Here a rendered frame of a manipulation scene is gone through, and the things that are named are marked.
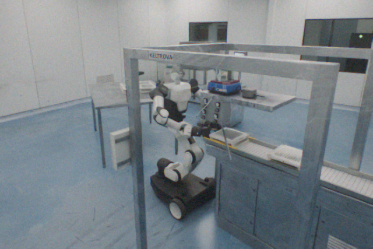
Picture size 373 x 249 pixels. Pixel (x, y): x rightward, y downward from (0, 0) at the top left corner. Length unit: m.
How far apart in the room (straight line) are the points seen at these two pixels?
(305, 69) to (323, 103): 0.13
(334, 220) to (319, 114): 1.15
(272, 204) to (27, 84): 5.40
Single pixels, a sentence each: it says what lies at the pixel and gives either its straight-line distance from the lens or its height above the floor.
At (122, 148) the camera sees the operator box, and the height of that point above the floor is 0.99.
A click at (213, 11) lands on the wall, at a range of 7.96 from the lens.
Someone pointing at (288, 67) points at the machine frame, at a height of 1.61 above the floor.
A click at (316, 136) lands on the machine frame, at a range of 1.00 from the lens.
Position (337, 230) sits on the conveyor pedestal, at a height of 0.53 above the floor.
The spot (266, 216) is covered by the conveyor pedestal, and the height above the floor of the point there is 0.37.
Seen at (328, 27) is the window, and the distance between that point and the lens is 6.94.
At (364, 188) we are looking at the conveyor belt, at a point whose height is 0.83.
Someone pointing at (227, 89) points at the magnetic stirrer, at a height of 1.31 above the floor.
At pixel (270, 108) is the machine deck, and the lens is 1.78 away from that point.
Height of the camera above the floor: 1.74
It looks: 17 degrees down
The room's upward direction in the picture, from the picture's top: straight up
